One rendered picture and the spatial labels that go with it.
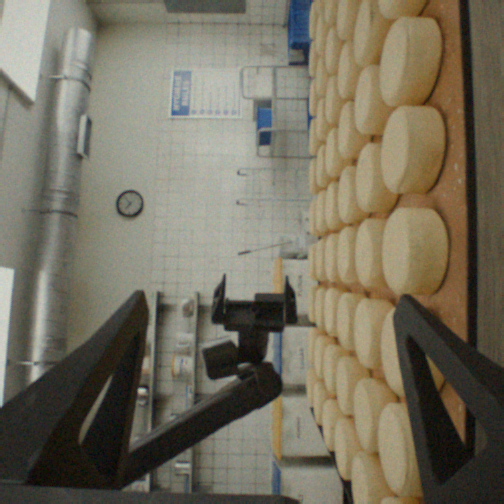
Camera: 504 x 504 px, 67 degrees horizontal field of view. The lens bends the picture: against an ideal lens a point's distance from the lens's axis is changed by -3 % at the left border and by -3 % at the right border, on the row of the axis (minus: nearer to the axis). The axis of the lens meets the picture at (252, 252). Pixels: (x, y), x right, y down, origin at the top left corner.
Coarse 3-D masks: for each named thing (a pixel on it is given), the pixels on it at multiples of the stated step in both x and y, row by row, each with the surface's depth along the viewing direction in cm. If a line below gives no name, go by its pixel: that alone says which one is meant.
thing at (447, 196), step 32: (448, 0) 20; (448, 32) 20; (448, 64) 20; (448, 96) 20; (448, 128) 20; (448, 160) 20; (448, 192) 20; (352, 224) 39; (448, 224) 20; (352, 288) 39; (384, 288) 30; (448, 288) 20; (448, 320) 20; (352, 352) 38; (448, 384) 20; (352, 416) 38
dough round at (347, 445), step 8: (344, 424) 34; (352, 424) 33; (336, 432) 36; (344, 432) 33; (352, 432) 33; (336, 440) 36; (344, 440) 33; (352, 440) 32; (336, 448) 35; (344, 448) 33; (352, 448) 32; (360, 448) 32; (336, 456) 35; (344, 456) 32; (352, 456) 32; (344, 464) 32; (344, 472) 32
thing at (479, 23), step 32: (480, 0) 23; (480, 32) 23; (480, 64) 23; (480, 96) 22; (480, 128) 22; (480, 160) 22; (480, 192) 22; (480, 224) 22; (480, 256) 22; (480, 288) 22; (480, 320) 22; (480, 352) 21; (480, 448) 21
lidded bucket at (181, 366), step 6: (174, 354) 406; (174, 360) 398; (180, 360) 399; (186, 360) 399; (174, 366) 395; (180, 366) 396; (186, 366) 396; (174, 372) 396; (180, 372) 396; (186, 372) 397
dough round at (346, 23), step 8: (344, 0) 35; (352, 0) 33; (360, 0) 33; (344, 8) 35; (352, 8) 33; (344, 16) 35; (352, 16) 34; (344, 24) 35; (352, 24) 34; (344, 32) 35; (352, 32) 35
